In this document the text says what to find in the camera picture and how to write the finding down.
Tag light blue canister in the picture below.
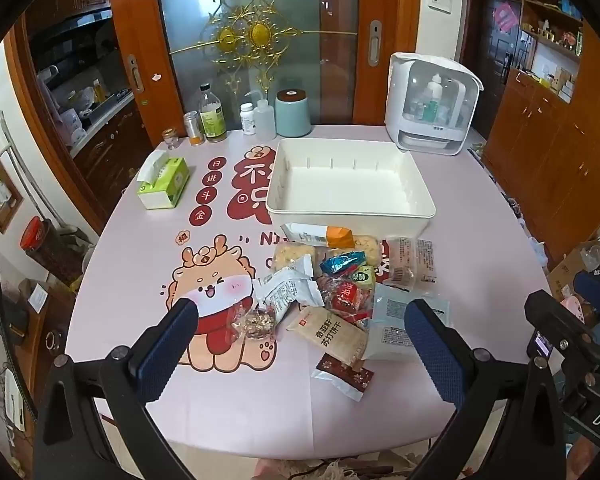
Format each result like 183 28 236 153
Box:
275 89 312 138

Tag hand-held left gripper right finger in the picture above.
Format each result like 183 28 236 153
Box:
404 298 566 480

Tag small metal can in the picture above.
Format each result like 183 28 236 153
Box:
184 111 206 147

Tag blue candy packet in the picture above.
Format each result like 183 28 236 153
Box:
320 251 367 275

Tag red snack packet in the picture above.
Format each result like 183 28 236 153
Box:
317 276 377 323

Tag brown floral packet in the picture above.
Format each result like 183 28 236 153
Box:
311 352 375 402

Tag dark entrance door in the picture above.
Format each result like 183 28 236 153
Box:
467 0 523 126

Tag beige cracker packet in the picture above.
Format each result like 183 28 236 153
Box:
286 305 369 367

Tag white grey packet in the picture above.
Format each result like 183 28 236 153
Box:
254 255 327 322

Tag pink printed tablecloth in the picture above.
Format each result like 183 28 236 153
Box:
65 125 551 461

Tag wooden picture frame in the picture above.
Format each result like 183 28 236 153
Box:
0 125 25 235

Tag green tissue box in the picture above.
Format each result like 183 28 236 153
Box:
135 150 191 211

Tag small green packet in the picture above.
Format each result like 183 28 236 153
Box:
351 265 377 289

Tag white pill bottle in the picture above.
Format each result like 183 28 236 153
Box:
240 102 257 136

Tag glass door with gold ornament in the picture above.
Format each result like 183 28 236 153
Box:
105 0 423 136

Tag black cable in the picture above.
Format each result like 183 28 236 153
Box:
0 215 46 461

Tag pale blue white packet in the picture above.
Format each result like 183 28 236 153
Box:
364 284 452 362

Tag red-lidded jar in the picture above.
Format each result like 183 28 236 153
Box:
20 216 86 286

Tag kitchen counter cabinet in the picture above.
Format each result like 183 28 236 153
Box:
35 65 153 201

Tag white plastic storage bin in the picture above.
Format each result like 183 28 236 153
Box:
266 137 437 241

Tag cardboard box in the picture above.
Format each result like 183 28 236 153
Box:
547 240 600 301

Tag clear packet with pink snack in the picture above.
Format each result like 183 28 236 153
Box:
384 237 439 295

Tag clear nut packet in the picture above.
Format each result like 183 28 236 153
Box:
229 301 277 345

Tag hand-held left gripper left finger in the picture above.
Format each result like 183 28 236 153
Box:
32 297 201 480

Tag pale rice cracker packet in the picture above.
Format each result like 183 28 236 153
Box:
352 235 382 267
272 241 322 275

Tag wooden cabinet with shelves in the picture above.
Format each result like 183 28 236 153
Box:
482 0 600 273

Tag white cosmetic organizer box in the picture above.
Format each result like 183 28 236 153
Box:
384 52 482 156

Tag white packet with orange end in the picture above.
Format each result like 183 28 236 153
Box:
280 222 356 252

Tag glass bottle with green label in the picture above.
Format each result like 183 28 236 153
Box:
197 83 227 143

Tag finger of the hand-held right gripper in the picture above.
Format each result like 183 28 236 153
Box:
525 290 598 348
573 270 600 318

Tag white squeeze bottle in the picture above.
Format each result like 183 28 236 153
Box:
245 91 277 142

